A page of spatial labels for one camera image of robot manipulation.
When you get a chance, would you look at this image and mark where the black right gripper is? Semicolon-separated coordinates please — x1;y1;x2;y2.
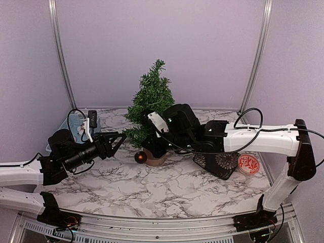
141;131;195;158

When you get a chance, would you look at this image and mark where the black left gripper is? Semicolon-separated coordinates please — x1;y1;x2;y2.
64;132;127;171

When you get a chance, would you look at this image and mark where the dark red ball ornament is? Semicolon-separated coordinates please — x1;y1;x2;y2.
134;151;147;164

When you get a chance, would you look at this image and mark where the small green christmas tree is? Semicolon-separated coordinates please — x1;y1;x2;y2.
124;59;175;167

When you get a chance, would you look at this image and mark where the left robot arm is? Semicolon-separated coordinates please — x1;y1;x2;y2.
1;129;126;225

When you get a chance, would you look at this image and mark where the white fluffy pompom ornament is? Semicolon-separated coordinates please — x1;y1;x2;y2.
77;124;85;136

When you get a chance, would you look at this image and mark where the light blue plastic basket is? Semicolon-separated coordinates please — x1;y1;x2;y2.
46;113;101;152

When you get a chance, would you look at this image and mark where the black floral rectangular plate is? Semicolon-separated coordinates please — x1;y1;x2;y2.
192;153;240;180

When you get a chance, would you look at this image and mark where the red white patterned bowl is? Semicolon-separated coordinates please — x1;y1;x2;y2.
238;154;260;175

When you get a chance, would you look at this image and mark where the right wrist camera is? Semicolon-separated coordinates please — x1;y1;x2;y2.
147;111;169;133

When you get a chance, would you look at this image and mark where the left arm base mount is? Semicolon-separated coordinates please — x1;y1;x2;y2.
37;209;81;231

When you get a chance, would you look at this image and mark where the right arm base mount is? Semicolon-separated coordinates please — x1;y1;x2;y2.
233;212;278;232

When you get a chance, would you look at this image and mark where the left aluminium frame post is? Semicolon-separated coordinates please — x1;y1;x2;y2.
48;0;77;109

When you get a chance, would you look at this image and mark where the aluminium frame post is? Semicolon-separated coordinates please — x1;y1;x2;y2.
48;0;77;109
239;0;273;112

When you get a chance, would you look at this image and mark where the aluminium front rail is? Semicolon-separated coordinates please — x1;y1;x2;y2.
8;204;305;242

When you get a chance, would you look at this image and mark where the right aluminium frame post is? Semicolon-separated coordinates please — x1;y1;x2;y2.
239;0;273;112

